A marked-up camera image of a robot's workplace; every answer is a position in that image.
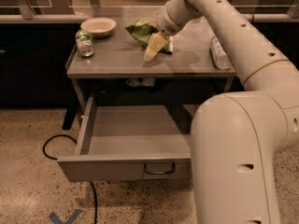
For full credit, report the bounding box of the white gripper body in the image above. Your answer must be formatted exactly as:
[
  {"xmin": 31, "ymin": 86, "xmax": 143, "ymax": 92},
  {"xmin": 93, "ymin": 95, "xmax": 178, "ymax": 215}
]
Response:
[{"xmin": 156, "ymin": 0, "xmax": 187, "ymax": 36}]

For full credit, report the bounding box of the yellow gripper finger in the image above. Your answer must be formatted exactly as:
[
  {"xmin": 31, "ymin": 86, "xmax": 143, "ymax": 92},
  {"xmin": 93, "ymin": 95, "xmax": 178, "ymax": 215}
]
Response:
[{"xmin": 144, "ymin": 33, "xmax": 168, "ymax": 62}]

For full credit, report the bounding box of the green jalapeno chip bag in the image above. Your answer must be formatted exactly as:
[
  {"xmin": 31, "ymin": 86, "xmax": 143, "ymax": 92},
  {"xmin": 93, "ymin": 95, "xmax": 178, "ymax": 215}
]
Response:
[{"xmin": 125, "ymin": 19, "xmax": 173, "ymax": 53}]

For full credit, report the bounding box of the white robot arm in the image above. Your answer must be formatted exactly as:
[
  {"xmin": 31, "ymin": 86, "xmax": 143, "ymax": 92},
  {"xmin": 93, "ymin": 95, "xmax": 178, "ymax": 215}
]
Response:
[{"xmin": 144, "ymin": 0, "xmax": 299, "ymax": 224}]

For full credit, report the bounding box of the grey open drawer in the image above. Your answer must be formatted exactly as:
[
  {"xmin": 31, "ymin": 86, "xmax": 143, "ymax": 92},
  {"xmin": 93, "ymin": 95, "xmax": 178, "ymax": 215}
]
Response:
[{"xmin": 58, "ymin": 97, "xmax": 195, "ymax": 182}]

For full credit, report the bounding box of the grey metal table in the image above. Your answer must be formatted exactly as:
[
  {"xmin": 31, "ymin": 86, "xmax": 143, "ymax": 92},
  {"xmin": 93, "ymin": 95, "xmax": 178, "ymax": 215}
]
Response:
[{"xmin": 62, "ymin": 6, "xmax": 242, "ymax": 131}]

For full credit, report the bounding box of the beige ceramic bowl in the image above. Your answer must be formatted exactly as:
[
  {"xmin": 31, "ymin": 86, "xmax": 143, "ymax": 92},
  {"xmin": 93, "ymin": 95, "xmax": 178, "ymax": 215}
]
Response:
[{"xmin": 80, "ymin": 17, "xmax": 116, "ymax": 38}]

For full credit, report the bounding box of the clear plastic water bottle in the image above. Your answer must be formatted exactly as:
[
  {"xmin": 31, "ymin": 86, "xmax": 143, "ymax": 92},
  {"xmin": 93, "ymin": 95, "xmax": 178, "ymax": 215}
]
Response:
[{"xmin": 210, "ymin": 35, "xmax": 231, "ymax": 70}]

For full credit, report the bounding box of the green soda can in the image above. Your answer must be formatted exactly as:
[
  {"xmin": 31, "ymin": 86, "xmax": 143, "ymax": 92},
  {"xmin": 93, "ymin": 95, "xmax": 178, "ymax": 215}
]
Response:
[{"xmin": 76, "ymin": 30, "xmax": 94, "ymax": 58}]

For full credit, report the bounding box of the metal drawer handle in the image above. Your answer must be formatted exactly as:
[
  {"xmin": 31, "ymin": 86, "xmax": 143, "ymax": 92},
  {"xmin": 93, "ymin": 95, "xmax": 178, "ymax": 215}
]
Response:
[{"xmin": 144, "ymin": 163, "xmax": 176, "ymax": 175}]

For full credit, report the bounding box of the black cable left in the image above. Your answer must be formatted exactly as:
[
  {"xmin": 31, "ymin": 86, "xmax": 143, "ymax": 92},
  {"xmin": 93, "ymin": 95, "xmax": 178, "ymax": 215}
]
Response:
[{"xmin": 42, "ymin": 134, "xmax": 99, "ymax": 224}]

